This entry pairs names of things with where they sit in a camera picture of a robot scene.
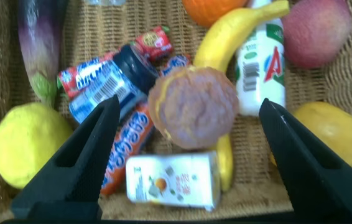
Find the orange fruit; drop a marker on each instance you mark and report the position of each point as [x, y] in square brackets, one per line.
[213, 11]

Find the orange blue candy roll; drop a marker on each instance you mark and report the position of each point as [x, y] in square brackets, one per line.
[129, 140]

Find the white yogurt drink bottle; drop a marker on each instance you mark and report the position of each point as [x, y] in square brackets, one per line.
[260, 68]

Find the yellow pear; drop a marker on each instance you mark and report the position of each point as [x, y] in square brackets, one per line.
[334, 130]

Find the round cream puff bread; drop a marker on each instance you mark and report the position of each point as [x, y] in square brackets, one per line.
[194, 109]

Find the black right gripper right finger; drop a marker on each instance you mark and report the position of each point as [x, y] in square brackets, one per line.
[313, 168]

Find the white juice carton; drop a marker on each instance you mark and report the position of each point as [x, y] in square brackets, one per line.
[173, 180]

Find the red white candy roll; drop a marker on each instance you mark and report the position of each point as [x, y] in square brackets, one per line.
[154, 43]

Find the yellow banana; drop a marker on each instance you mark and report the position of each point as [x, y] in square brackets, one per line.
[225, 37]

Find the small jar dark blue lid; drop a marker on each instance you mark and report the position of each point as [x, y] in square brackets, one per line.
[113, 84]

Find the yellow lemon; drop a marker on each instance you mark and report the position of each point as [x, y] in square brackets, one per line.
[30, 143]

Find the purple eggplant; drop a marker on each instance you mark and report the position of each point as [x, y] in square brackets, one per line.
[40, 46]

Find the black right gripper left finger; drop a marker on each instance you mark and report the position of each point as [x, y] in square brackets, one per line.
[79, 161]

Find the red apple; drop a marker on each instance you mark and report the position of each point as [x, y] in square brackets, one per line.
[316, 34]

